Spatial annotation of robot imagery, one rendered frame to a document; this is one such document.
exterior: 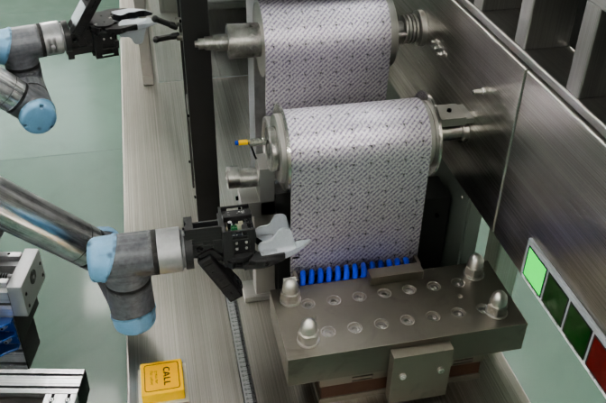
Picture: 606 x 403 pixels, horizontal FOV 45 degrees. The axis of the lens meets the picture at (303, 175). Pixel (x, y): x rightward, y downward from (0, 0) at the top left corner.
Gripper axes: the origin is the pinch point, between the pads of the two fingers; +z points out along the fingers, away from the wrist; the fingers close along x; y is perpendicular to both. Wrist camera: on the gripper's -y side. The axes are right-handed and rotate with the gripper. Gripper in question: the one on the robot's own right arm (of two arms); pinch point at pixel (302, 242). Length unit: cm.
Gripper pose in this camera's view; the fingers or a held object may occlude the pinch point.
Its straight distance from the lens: 126.2
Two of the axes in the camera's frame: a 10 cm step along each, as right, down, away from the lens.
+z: 9.8, -1.1, 1.8
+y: 0.1, -8.3, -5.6
